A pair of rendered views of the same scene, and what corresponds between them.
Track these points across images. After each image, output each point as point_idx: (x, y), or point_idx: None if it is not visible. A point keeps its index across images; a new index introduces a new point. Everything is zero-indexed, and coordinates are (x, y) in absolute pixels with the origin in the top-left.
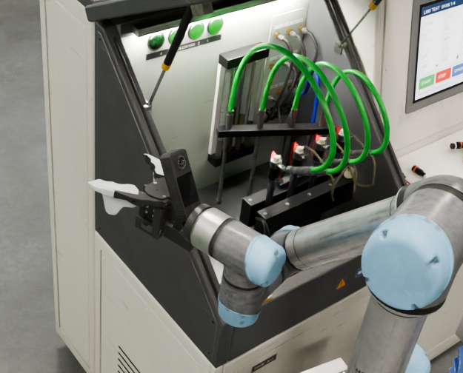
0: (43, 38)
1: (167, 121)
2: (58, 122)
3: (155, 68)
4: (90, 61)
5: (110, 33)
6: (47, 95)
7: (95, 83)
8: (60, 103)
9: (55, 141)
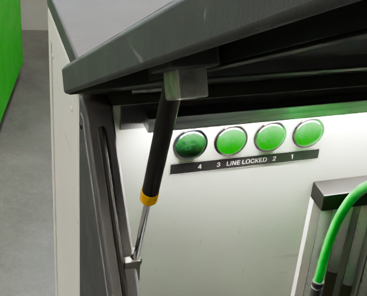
0: (51, 114)
1: (209, 278)
2: (60, 242)
3: (187, 189)
4: (76, 161)
5: (97, 118)
6: (54, 199)
7: (79, 199)
8: (60, 215)
9: (59, 268)
